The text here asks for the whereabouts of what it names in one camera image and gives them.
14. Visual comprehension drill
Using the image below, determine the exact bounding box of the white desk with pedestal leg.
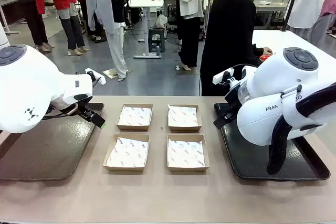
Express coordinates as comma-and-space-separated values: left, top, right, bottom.
129, 0, 165, 60

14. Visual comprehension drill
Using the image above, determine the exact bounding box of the white printed paper liner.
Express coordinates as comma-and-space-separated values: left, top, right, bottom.
167, 137, 205, 169
118, 105, 152, 126
167, 105, 200, 128
106, 136, 149, 168

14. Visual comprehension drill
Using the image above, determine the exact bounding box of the large brown serving tray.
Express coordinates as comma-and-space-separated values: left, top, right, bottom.
0, 102, 105, 182

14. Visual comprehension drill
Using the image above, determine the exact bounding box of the large black serving tray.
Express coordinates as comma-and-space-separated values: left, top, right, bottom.
214, 102, 331, 182

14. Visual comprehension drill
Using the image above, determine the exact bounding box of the grey work table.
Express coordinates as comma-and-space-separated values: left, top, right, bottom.
251, 0, 288, 29

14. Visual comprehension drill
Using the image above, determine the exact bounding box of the large white table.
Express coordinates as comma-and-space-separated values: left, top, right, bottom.
251, 29, 336, 78

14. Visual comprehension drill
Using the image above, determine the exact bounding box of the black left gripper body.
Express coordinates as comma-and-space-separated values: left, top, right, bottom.
76, 97, 102, 122

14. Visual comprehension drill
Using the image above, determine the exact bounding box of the person in black cardigan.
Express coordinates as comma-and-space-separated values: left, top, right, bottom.
199, 0, 265, 97

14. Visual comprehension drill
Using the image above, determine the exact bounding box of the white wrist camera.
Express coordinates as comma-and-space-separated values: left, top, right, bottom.
212, 68, 235, 86
85, 67, 107, 86

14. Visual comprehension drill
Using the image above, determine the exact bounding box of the black plastic stool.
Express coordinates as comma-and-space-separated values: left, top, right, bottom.
148, 27, 166, 54

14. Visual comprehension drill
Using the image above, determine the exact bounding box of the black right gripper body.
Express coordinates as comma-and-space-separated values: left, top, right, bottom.
222, 84, 240, 122

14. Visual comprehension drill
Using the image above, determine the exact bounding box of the black suit mannequin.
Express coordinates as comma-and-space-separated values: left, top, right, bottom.
7, 0, 55, 53

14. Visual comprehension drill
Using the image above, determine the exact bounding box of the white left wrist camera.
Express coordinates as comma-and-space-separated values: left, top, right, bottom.
85, 67, 107, 86

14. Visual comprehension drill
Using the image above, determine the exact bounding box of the person's left forearm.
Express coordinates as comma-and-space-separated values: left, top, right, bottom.
251, 44, 265, 60

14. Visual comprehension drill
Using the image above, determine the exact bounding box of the square kraft cardboard box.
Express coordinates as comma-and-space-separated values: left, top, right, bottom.
115, 103, 154, 132
102, 134, 150, 172
166, 134, 210, 172
167, 104, 203, 133

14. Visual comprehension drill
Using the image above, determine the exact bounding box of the black braided cable sleeve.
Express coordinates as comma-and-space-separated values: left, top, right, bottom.
266, 82, 336, 176

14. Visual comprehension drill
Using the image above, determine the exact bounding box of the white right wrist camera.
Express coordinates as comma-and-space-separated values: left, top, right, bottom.
212, 68, 235, 86

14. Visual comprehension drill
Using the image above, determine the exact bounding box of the white plastic bag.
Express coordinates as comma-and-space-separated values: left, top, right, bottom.
154, 14, 168, 29

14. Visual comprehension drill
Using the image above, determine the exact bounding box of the white trousers mannequin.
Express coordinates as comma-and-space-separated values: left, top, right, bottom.
106, 22, 129, 82

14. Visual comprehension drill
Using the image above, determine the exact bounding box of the black slanted pole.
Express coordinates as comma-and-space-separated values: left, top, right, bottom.
281, 0, 303, 32

